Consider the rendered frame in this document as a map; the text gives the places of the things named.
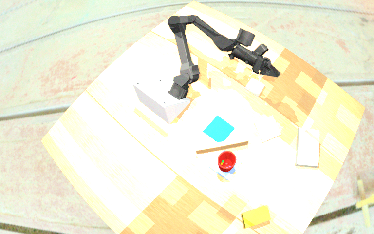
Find yellow rectangular block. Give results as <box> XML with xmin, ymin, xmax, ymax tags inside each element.
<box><xmin>241</xmin><ymin>205</ymin><xmax>271</xmax><ymax>229</ymax></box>

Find red cup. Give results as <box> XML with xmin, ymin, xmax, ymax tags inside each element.
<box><xmin>218</xmin><ymin>151</ymin><xmax>236</xmax><ymax>172</ymax></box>

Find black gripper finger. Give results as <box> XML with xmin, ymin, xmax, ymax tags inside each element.
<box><xmin>268</xmin><ymin>60</ymin><xmax>281</xmax><ymax>76</ymax></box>
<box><xmin>260</xmin><ymin>61</ymin><xmax>279</xmax><ymax>78</ymax></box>

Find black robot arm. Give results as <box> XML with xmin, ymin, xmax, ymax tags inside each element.
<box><xmin>168</xmin><ymin>15</ymin><xmax>269</xmax><ymax>100</ymax></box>

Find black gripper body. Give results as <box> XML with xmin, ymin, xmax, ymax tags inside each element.
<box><xmin>243</xmin><ymin>50</ymin><xmax>270</xmax><ymax>74</ymax></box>

